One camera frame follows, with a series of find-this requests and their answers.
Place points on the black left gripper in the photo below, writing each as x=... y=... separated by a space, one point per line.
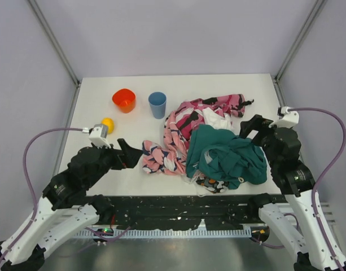
x=119 y=157

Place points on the orange plastic cup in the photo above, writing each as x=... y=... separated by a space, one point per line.
x=125 y=100

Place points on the left aluminium frame post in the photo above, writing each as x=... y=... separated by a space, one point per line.
x=53 y=40

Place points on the blue plastic cup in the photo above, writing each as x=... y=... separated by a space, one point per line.
x=157 y=101

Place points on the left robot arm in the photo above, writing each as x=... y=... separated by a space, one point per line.
x=36 y=239

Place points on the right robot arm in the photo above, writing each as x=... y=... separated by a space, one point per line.
x=313 y=246

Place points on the white slotted cable duct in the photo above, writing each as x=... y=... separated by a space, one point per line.
x=200 y=232

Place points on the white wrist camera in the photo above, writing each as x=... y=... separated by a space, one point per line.
x=98 y=135
x=287 y=118

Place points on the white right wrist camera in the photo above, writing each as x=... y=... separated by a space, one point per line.
x=287 y=118

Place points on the aluminium frame post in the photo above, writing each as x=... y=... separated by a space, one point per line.
x=53 y=40
x=300 y=37

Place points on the yellow toy lemon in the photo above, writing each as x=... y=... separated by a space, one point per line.
x=109 y=123

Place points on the black table front edge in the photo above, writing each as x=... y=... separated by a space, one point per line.
x=219 y=212

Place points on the teal green cloth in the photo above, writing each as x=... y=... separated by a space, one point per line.
x=224 y=157

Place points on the pink black camouflage cloth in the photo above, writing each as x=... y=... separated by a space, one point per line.
x=183 y=121

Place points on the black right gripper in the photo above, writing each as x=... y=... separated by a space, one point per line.
x=259 y=132

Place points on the black orange patterned cloth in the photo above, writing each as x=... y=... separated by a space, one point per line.
x=212 y=185

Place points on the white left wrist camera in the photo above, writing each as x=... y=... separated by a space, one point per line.
x=98 y=135

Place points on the right aluminium frame post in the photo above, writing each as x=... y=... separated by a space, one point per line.
x=300 y=37

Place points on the pink navy white patterned cloth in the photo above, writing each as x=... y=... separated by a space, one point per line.
x=170 y=160

